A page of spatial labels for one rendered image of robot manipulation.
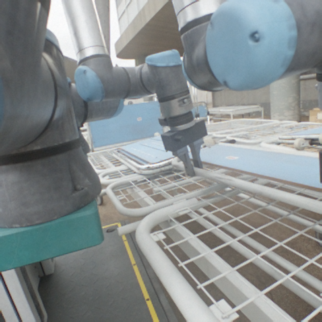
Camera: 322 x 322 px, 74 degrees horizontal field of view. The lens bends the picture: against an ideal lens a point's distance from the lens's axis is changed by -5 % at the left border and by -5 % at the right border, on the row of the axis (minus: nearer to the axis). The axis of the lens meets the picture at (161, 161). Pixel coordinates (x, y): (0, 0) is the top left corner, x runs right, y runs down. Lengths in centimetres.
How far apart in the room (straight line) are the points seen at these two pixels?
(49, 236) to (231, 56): 32
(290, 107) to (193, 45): 500
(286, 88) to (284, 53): 506
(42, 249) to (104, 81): 41
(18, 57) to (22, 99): 3
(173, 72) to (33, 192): 42
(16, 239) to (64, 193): 9
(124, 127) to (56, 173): 180
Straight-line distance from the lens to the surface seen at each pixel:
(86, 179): 38
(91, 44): 64
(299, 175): 60
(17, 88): 20
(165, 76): 59
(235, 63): 25
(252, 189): 54
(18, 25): 21
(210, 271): 61
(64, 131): 37
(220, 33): 26
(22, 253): 38
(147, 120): 219
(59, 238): 36
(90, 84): 59
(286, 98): 530
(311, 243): 150
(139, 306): 70
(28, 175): 35
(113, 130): 210
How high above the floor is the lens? 83
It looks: 14 degrees down
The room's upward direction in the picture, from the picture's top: 8 degrees counter-clockwise
